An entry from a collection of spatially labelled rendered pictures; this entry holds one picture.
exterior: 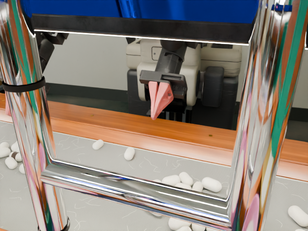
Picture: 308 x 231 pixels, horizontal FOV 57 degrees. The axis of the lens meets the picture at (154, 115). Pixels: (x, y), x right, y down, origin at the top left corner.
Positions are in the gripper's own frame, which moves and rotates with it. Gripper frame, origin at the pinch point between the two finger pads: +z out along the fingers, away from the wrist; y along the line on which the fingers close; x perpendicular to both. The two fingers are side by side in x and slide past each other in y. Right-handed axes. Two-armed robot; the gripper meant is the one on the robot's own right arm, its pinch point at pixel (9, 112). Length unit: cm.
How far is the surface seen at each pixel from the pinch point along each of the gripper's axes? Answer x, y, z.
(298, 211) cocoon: 0, 61, 7
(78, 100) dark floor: 178, -106, -77
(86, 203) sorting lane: -3.2, 27.5, 14.5
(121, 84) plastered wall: 173, -65, -99
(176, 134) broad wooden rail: 11.2, 36.7, -5.7
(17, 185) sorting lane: -3.2, 12.8, 14.9
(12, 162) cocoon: -1.9, 8.2, 10.8
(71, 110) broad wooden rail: 13.4, 5.8, -7.8
